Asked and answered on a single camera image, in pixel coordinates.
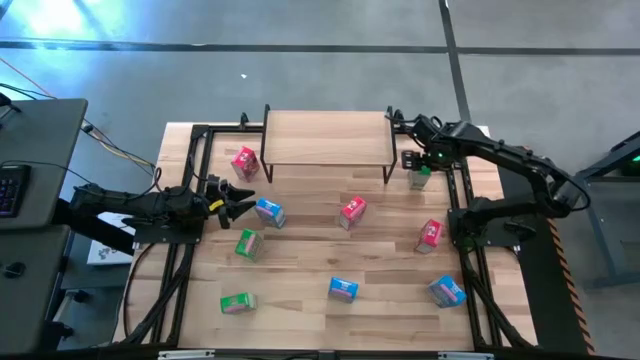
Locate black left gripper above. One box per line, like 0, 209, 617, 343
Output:
192, 174, 258, 230

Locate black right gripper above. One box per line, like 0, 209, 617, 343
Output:
401, 137, 457, 171

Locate green Apple Jacks cereal box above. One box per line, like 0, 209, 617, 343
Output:
234, 228, 265, 263
219, 292, 258, 315
407, 165, 432, 191

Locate blue Rice Krispies cereal box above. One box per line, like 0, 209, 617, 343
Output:
254, 197, 287, 230
327, 276, 360, 304
426, 274, 468, 309

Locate red Froot Loops cereal box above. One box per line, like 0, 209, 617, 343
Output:
339, 195, 368, 231
230, 145, 261, 182
414, 218, 445, 255

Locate wooden shelf black metal legs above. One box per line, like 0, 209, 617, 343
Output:
259, 103, 399, 185

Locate white box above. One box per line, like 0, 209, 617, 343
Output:
86, 212, 137, 266

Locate black metal beam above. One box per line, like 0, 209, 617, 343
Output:
52, 198, 137, 256

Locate black mat striped edge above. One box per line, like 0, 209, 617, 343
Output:
492, 144, 597, 355

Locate grey desk top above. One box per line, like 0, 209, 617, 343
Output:
0, 224, 71, 354
0, 98, 89, 231

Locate black device green light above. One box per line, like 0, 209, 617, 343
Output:
619, 149, 640, 177

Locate black keyboard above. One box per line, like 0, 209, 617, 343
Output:
0, 163, 32, 219

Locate black round knob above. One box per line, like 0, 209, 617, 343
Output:
2, 260, 27, 280

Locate dark metal stand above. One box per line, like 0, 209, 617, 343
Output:
549, 130, 640, 290

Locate black aluminium table frame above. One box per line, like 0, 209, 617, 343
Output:
119, 122, 536, 351

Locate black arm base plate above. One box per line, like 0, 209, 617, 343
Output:
132, 204, 206, 245
447, 207, 521, 249

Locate black cable bundle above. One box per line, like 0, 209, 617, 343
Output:
122, 242, 196, 346
459, 247, 534, 349

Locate yellow floor cable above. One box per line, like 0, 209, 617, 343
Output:
0, 57, 156, 169

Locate black floor cable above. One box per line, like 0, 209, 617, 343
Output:
0, 81, 157, 177

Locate silver metal bracket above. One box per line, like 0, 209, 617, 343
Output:
437, 351, 495, 360
157, 349, 216, 360

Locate thin black keyboard cable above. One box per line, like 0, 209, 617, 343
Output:
0, 159, 96, 185

